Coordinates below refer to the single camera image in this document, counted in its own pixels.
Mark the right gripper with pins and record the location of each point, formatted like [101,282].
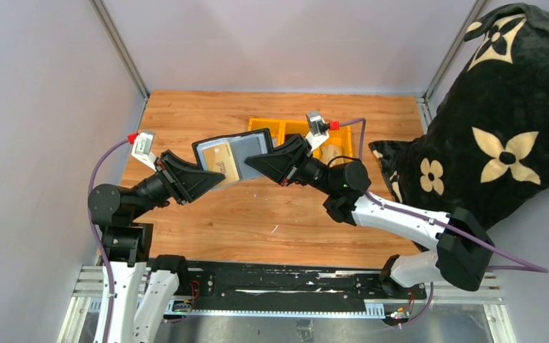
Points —
[285,163]

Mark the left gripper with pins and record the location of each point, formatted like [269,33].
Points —
[186,179]

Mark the black leather card holder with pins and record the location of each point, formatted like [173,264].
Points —
[226,154]

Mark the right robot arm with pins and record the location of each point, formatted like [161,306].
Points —
[457,249]

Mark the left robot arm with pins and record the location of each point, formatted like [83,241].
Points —
[136,292]

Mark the gold cards in bin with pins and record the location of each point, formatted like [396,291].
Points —
[329,152]

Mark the yellow three-compartment bin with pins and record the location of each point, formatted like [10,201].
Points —
[339,142]

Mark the black floral blanket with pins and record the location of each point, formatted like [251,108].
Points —
[487,149]

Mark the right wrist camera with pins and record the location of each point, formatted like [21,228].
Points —
[318,132]

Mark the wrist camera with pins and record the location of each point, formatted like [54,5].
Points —
[142,148]
[318,132]

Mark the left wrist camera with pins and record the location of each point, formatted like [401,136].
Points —
[142,148]

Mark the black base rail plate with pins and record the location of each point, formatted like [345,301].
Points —
[280,288]

